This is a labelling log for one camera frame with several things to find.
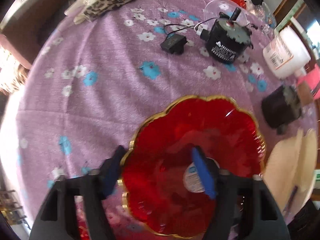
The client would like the large cream plastic bowl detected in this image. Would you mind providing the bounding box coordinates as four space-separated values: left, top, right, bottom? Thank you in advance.
263 129 318 217

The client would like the red gold-rimmed scalloped plate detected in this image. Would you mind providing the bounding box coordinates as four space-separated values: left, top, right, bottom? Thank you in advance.
121 95 265 239

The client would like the black cylindrical motor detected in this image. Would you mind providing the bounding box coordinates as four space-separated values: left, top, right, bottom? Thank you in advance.
261 85 302 135

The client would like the purple floral tablecloth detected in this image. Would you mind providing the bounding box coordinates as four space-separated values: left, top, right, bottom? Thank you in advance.
16 0 317 239

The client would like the pink box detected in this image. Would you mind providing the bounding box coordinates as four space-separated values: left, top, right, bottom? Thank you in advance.
297 64 320 92

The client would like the white plastic jar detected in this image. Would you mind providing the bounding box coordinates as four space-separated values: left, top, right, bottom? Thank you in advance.
263 26 311 79

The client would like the black motor with fan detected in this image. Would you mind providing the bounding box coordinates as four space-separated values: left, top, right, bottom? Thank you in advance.
200 8 253 64

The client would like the small black adapter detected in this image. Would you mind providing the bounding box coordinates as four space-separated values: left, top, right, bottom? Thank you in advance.
160 34 187 55

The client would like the clear plastic dome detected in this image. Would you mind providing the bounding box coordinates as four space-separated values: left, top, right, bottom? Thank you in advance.
203 0 249 26

